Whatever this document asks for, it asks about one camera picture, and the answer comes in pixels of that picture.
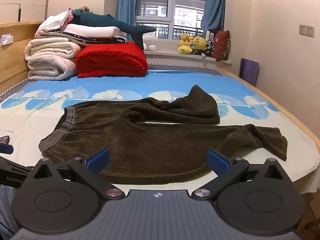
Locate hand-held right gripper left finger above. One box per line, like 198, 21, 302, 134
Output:
32, 148, 125, 201

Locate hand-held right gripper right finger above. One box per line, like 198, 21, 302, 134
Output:
191, 149, 288, 201

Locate brown corduroy pants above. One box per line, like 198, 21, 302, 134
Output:
38, 85, 288, 184

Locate blue white patterned bedsheet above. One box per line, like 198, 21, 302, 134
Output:
0, 69, 320, 195

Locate wooden headboard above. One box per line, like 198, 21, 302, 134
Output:
0, 21, 48, 93

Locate grey white folded blanket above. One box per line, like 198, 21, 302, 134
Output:
27, 54, 77, 81

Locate tissue pack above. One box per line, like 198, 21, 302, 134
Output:
0, 34, 14, 46

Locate red folded blanket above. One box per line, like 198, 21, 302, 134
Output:
75, 42, 148, 78

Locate cream folded blanket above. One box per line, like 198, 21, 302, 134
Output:
24, 37, 82, 61

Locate black white plush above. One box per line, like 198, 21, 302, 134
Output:
204, 40, 216, 57

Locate white windowsill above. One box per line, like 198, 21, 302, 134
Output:
144, 50, 232, 67

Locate red cushion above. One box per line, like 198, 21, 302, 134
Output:
212, 30, 231, 62

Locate yellow round plush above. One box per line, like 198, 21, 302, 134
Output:
192, 36, 207, 53

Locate navy trimmed folded blanket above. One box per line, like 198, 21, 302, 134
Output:
40, 29, 128, 47

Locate yellow duck plush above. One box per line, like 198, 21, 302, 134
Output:
178, 33, 193, 55

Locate pink white folded cloth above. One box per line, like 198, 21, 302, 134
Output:
34, 9, 73, 37

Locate white plush toy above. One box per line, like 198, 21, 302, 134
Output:
142, 33, 158, 52

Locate white folded duvet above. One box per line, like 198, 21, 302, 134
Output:
64, 24, 128, 39

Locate teal shark plush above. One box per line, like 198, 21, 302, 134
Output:
71, 9, 157, 50

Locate white wardrobe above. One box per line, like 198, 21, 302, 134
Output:
0, 0, 52, 23

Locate blue curtain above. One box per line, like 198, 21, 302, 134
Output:
116, 0, 139, 43
201, 0, 227, 34

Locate window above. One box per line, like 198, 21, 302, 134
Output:
135, 0, 208, 40

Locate wooden bed frame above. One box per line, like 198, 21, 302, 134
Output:
220, 67, 320, 155

